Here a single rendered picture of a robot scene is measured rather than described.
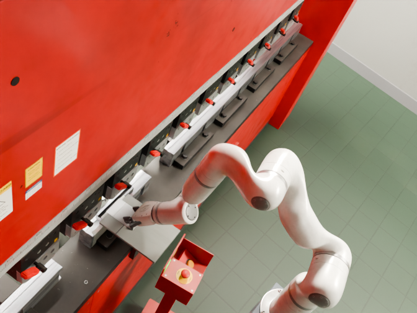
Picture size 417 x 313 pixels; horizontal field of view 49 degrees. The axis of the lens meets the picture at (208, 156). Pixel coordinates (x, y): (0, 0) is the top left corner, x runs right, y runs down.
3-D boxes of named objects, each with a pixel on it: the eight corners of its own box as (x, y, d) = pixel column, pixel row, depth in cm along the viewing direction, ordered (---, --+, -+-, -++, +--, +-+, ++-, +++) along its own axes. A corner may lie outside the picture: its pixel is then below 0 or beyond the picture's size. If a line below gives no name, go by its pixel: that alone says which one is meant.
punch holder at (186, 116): (171, 141, 189) (181, 113, 177) (154, 130, 190) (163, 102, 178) (190, 123, 199) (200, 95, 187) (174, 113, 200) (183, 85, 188)
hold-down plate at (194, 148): (182, 170, 220) (183, 166, 218) (172, 164, 221) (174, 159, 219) (212, 137, 240) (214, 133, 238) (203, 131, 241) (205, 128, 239)
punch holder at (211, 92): (196, 118, 202) (206, 90, 190) (180, 107, 203) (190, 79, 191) (213, 102, 212) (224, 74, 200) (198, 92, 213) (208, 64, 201)
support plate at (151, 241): (154, 263, 172) (154, 262, 171) (98, 223, 176) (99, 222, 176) (180, 231, 184) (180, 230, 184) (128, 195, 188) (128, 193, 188)
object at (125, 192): (101, 222, 179) (102, 218, 177) (95, 218, 180) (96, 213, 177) (132, 191, 193) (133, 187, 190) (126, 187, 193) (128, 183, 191)
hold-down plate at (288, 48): (279, 65, 301) (281, 61, 299) (272, 61, 302) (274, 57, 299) (296, 47, 321) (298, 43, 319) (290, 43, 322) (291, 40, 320)
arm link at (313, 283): (324, 289, 163) (358, 257, 146) (309, 333, 151) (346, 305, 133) (294, 271, 164) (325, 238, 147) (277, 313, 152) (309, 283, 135)
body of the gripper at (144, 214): (164, 196, 170) (144, 198, 178) (147, 214, 164) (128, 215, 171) (173, 212, 173) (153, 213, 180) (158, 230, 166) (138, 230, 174)
